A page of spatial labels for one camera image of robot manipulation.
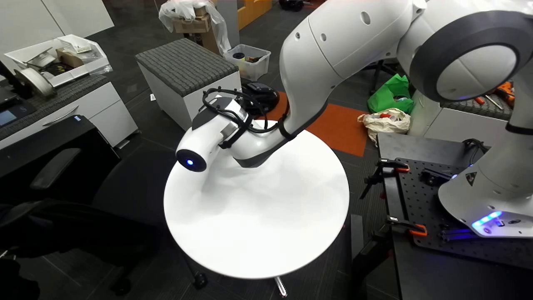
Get green bag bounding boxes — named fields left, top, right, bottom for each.
left=367, top=74, right=415, bottom=115

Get orange hand tools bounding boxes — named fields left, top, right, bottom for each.
left=474, top=81, right=516, bottom=110

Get grey tape roll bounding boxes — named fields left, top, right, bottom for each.
left=14, top=67, right=57, bottom=99

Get black device with screen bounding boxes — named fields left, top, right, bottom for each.
left=0, top=98, right=37, bottom=130

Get black mounting block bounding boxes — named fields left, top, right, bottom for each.
left=418, top=167, right=453, bottom=186

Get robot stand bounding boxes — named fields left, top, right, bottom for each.
left=350, top=132, right=533, bottom=300

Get clear plastic bin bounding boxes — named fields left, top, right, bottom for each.
left=224, top=44, right=271, bottom=82

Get black cable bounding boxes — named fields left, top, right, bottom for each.
left=462, top=139, right=490, bottom=167

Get white cabinet grey cushion top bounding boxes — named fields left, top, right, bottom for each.
left=135, top=38, right=242, bottom=131

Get white cardboard box with parts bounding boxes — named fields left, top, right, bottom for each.
left=3, top=34, right=112, bottom=88

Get white drawer cabinet grey top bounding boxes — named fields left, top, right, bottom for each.
left=0, top=73, right=139, bottom=151

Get white cabinet with tools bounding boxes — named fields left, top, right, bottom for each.
left=407, top=81, right=516, bottom=147

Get black orange bar clamp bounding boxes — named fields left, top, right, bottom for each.
left=359, top=158, right=411, bottom=200
left=385, top=215, right=428, bottom=238

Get black office chair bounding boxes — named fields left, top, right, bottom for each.
left=0, top=147, right=164, bottom=300

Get white plastic bag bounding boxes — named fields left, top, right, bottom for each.
left=357, top=107, right=412, bottom=147

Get cardboard boxes under plastic bag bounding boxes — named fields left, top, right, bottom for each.
left=158, top=0, right=232, bottom=55

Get orange wooden cabinet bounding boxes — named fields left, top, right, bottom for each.
left=237, top=0, right=273, bottom=30

